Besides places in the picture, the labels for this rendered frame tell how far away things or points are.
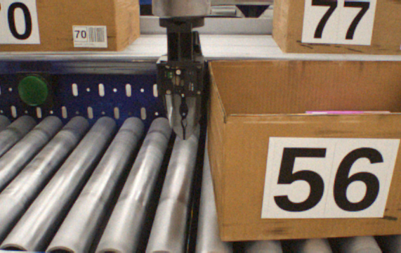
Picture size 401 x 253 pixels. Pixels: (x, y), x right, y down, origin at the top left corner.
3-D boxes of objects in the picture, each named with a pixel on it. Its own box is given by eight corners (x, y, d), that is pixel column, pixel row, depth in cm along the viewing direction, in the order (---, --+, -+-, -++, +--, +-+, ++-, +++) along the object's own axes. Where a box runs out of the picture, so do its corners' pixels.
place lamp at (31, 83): (19, 106, 97) (15, 76, 95) (21, 105, 99) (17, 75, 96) (48, 107, 97) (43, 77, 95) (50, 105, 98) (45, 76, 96)
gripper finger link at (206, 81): (182, 114, 73) (181, 65, 70) (183, 111, 74) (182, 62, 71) (210, 114, 73) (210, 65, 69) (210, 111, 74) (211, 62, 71)
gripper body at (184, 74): (155, 100, 66) (152, 21, 62) (162, 85, 74) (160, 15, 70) (204, 100, 66) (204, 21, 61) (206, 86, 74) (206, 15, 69)
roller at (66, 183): (-6, 280, 54) (-13, 249, 52) (99, 133, 102) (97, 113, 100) (31, 283, 53) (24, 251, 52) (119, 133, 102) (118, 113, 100)
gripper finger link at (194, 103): (182, 150, 71) (180, 97, 67) (185, 136, 76) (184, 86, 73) (200, 150, 70) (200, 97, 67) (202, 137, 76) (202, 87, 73)
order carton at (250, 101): (218, 242, 54) (221, 116, 48) (206, 148, 81) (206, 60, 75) (504, 229, 55) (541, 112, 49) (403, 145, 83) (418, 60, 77)
